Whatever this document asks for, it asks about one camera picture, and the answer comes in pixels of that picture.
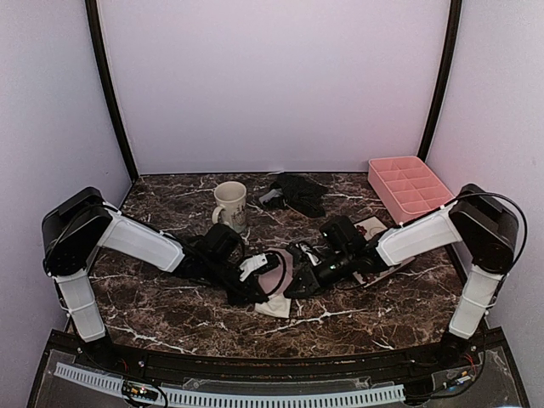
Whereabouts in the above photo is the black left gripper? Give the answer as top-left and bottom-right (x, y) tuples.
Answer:
(204, 256), (269, 307)

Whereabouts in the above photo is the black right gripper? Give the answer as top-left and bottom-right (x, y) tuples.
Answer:
(283, 248), (355, 298)

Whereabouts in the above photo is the pink and white underwear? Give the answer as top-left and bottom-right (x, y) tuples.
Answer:
(254, 248), (293, 319)

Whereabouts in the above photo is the black striped underwear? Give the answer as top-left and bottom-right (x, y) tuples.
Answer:
(258, 173), (328, 218)

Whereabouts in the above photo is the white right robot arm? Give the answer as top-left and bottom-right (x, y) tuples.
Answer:
(284, 184), (528, 369)

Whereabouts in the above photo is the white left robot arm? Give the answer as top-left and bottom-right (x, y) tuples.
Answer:
(42, 187), (269, 371)

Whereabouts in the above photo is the floral patterned square coaster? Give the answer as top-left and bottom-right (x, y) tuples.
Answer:
(350, 215), (416, 288)

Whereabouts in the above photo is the cream ceramic mug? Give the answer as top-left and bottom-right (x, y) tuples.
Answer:
(212, 181), (247, 233)

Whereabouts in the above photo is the pink divided organizer tray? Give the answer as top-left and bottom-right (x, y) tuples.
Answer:
(368, 156), (453, 224)

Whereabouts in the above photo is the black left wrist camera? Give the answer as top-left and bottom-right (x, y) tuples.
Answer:
(204, 224), (246, 261)

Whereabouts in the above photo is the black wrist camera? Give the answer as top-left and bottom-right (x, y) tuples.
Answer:
(319, 215), (367, 254)
(204, 224), (246, 261)

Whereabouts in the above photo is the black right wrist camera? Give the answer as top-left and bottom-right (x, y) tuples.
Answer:
(319, 215), (367, 254)

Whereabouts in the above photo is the black table edge rail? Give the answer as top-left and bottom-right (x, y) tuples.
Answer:
(39, 329), (505, 384)

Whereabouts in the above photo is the left circuit board with wires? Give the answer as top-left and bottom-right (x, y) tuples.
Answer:
(116, 359), (169, 407)

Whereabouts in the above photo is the circuit board with wires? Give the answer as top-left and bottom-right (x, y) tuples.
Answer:
(431, 350), (485, 399)
(116, 359), (169, 407)

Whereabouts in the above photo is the right circuit board with wires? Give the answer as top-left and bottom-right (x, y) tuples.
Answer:
(431, 350), (485, 399)

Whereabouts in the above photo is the white slotted cable duct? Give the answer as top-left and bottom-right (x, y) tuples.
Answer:
(54, 362), (405, 407)

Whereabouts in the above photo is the black right frame post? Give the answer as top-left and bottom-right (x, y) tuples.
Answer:
(416, 0), (462, 162)

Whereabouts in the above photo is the black frame post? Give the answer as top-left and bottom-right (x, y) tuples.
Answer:
(416, 0), (462, 162)
(84, 0), (139, 183)

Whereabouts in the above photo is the black left frame post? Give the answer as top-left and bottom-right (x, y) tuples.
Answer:
(84, 0), (139, 183)

